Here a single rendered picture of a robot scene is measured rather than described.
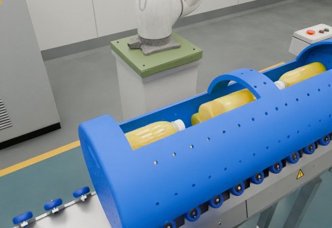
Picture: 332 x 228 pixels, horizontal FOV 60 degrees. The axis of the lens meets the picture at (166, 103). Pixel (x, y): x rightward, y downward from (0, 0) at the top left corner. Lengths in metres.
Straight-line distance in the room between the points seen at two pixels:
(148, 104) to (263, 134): 0.72
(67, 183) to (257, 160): 1.62
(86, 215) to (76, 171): 1.37
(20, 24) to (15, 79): 0.39
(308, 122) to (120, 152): 0.49
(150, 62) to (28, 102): 1.31
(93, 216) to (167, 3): 0.85
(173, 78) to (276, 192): 0.65
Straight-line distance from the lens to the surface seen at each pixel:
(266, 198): 0.97
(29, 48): 2.15
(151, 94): 1.30
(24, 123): 2.43
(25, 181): 2.27
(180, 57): 1.26
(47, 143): 2.48
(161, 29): 1.26
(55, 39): 3.56
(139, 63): 1.22
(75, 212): 0.86
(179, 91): 1.39
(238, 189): 0.85
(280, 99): 0.76
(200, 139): 0.61
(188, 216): 0.78
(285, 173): 0.98
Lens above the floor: 1.63
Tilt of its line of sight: 37 degrees down
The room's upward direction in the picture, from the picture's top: straight up
